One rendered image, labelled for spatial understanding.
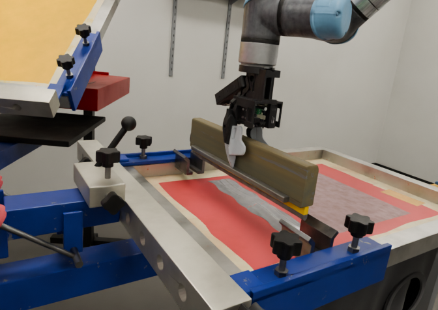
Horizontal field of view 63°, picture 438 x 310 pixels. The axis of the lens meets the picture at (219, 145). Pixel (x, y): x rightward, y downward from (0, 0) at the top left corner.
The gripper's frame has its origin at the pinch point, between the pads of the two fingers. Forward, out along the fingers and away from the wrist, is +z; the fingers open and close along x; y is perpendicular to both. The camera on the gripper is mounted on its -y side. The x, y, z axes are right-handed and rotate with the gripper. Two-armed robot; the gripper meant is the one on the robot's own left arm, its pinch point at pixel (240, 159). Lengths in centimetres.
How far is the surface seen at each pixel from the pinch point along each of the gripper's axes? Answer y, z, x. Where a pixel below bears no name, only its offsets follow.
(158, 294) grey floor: -93, 107, 26
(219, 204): -4.4, 12.2, -1.2
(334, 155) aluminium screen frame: -20, 10, 56
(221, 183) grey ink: -13.6, 11.4, 5.1
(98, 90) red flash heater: -86, -3, -8
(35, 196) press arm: -1.5, 3.5, -39.5
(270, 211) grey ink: 3.6, 11.9, 7.5
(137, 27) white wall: -200, -33, 47
